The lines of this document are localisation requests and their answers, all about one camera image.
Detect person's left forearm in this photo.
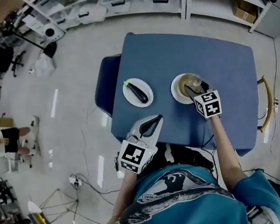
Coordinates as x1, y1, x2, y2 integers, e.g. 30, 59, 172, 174
97, 171, 144, 224

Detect person's black trousers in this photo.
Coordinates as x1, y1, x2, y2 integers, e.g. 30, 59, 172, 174
158, 137, 216, 182

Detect blue covered table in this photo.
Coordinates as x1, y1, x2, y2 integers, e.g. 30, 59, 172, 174
96, 14, 269, 175

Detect brown cardboard box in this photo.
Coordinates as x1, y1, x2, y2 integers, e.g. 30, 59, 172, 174
230, 0, 259, 26

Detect person's right forearm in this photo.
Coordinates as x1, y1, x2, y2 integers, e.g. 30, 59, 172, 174
208, 111, 250, 194

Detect thin metal tripod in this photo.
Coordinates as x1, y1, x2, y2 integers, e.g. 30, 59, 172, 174
36, 185, 82, 224

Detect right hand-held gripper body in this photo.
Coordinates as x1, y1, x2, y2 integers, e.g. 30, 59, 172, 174
193, 86, 224, 122

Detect tan bowl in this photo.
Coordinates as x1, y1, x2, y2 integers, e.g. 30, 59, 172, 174
175, 71, 204, 98

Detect purple eggplant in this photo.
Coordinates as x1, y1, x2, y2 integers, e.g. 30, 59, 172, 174
123, 78, 150, 105

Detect white and yellow board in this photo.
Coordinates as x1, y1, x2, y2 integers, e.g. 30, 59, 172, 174
25, 198, 54, 224

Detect person's teal printed T-shirt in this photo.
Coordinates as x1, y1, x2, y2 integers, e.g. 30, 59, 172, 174
65, 150, 280, 224

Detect black device box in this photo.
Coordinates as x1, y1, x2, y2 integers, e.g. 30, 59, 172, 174
113, 154, 126, 179

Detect white round plate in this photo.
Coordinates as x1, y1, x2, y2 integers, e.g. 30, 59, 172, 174
169, 71, 200, 107
121, 75, 155, 110

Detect white power strip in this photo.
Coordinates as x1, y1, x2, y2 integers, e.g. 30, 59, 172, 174
68, 173, 84, 189

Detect blue padded chair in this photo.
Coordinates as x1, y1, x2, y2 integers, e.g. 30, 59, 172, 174
88, 54, 130, 120

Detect white appliance with round hole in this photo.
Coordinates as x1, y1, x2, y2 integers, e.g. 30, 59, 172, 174
42, 21, 66, 43

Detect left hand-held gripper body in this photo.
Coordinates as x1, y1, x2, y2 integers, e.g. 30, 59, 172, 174
113, 121, 163, 178

